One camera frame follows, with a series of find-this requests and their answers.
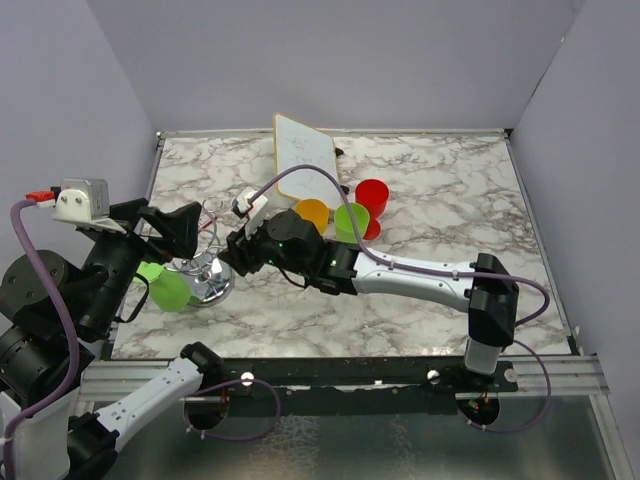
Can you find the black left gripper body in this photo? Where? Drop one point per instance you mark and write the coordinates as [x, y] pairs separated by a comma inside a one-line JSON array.
[[119, 255]]

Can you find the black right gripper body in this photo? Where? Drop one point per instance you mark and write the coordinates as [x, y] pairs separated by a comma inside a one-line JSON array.
[[253, 248]]

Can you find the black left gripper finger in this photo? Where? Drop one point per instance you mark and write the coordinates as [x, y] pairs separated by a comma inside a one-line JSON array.
[[177, 231], [104, 217]]

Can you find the green wine glass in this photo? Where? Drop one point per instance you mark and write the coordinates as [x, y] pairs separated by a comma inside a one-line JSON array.
[[344, 223], [168, 289]]

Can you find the yellow wine glass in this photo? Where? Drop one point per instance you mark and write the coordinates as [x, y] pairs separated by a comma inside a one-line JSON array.
[[315, 211]]

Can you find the red wine glass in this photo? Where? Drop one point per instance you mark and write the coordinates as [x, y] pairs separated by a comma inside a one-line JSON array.
[[373, 194]]

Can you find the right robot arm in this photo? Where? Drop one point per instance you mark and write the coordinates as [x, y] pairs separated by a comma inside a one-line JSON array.
[[482, 289]]

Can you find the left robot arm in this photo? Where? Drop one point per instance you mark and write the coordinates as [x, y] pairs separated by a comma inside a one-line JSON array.
[[56, 310]]

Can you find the chrome wine glass rack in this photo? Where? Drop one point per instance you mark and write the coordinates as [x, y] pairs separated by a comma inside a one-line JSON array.
[[210, 279]]

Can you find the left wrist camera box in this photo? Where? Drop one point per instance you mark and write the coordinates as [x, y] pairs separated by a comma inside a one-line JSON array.
[[76, 200]]

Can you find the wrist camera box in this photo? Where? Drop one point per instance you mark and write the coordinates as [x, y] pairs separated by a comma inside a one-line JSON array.
[[76, 200], [252, 207]]

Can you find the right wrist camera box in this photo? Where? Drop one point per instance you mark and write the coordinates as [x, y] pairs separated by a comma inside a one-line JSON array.
[[252, 207]]

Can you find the small whiteboard yellow frame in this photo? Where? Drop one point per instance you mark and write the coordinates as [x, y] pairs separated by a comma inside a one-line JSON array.
[[296, 143]]

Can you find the black front mounting rail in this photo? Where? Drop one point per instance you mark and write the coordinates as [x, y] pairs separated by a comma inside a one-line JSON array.
[[347, 386]]

